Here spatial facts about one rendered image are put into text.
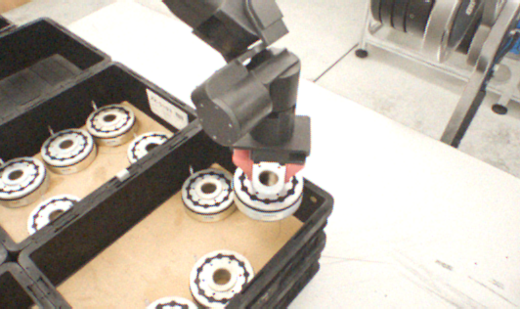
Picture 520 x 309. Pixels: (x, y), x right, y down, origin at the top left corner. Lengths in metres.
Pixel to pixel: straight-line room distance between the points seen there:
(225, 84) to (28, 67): 0.90
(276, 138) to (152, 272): 0.35
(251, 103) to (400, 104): 2.00
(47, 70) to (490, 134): 1.98
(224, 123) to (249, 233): 0.37
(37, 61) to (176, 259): 0.73
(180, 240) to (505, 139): 1.92
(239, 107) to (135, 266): 0.42
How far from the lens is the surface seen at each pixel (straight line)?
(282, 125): 0.51
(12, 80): 1.25
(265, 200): 0.61
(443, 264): 0.96
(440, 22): 0.73
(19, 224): 0.90
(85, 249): 0.79
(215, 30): 0.49
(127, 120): 0.97
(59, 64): 1.26
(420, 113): 2.39
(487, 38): 1.22
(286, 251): 0.64
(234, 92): 0.43
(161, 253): 0.77
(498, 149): 2.35
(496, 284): 0.98
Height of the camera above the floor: 1.48
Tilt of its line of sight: 47 degrees down
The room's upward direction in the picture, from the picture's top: straight up
